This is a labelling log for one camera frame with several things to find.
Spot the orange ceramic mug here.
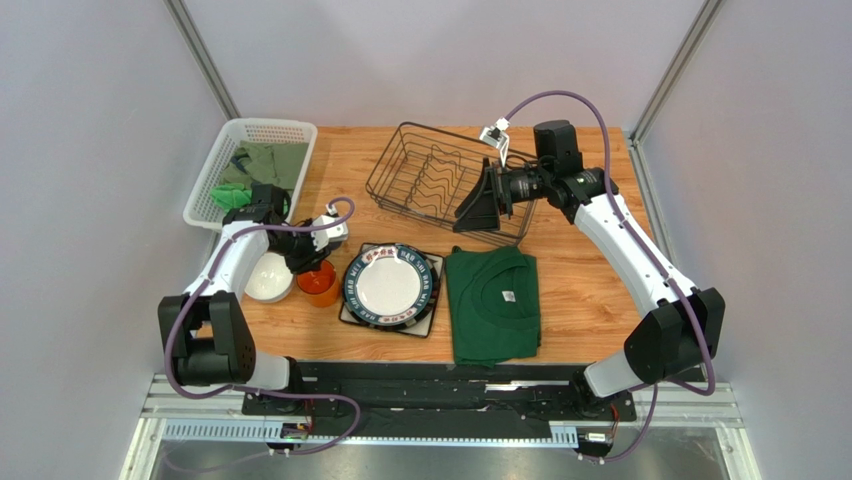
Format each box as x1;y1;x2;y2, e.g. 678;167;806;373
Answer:
296;260;341;308

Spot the white ribbed bowl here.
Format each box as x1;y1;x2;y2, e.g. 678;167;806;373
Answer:
245;252;294;303

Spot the round green rimmed plate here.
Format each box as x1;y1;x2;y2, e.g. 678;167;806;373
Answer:
342;243;435;327

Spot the round black rimmed plate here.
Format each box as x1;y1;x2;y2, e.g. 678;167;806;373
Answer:
340;242;443;332

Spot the square floral ceramic plate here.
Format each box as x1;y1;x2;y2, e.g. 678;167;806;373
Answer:
338;242;446;339

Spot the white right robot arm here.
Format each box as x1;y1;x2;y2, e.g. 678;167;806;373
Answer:
453;119;725;418

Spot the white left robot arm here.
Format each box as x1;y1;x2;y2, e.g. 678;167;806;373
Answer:
157;184;349;399

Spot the folded dark green t-shirt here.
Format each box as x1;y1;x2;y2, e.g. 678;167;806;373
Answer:
445;246;542;368

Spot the olive green cloth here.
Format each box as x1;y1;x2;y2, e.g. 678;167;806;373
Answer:
220;141;309;191

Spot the bright green cloth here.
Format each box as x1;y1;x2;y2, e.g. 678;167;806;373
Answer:
209;183;252;213

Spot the white plastic basket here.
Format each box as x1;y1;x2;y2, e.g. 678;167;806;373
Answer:
183;118;318;232

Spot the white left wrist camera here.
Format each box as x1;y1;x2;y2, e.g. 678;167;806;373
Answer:
311;204;349;251

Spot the grey wire dish rack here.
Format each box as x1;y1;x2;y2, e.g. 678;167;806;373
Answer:
366;121;499;231

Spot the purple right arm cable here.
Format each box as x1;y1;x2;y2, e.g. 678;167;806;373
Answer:
499;90;717;465

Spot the aluminium frame post right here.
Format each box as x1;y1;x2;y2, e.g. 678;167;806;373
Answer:
625;1;726;266

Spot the aluminium frame post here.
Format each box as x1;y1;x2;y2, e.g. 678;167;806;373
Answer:
625;1;726;266
164;0;240;120

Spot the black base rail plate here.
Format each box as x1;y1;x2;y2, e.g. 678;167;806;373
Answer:
242;361;637;440

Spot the aluminium frame post left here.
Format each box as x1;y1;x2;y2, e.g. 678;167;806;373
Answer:
164;0;240;120

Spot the aluminium front rail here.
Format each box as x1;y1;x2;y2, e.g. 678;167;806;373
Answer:
120;362;761;479

